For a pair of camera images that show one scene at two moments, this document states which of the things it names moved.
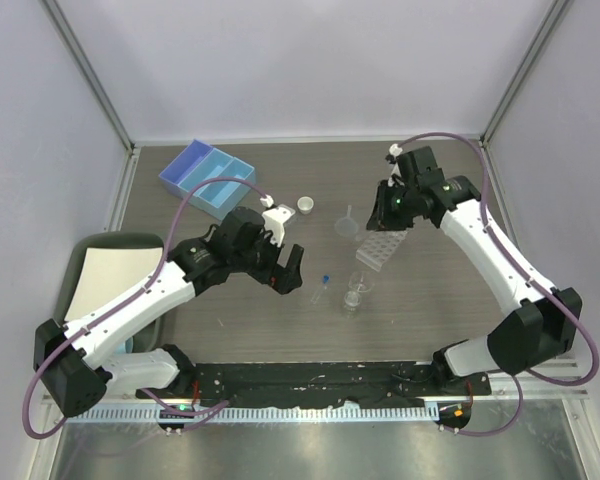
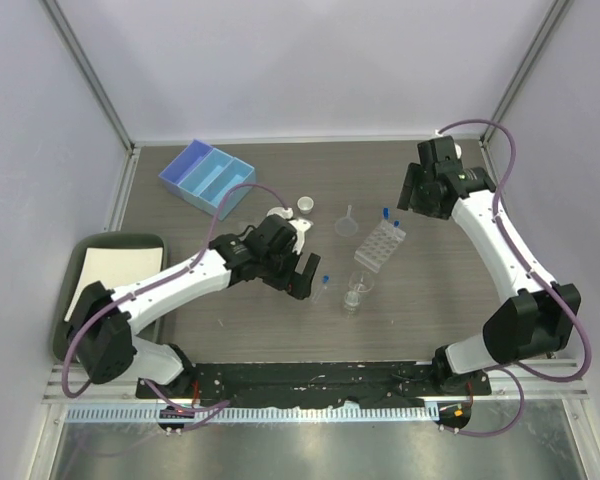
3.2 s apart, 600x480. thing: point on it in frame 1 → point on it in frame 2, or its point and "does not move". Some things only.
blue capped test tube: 326,279 does not move
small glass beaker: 361,281 does not move
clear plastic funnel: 346,226 does not move
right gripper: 381,218 → 410,194
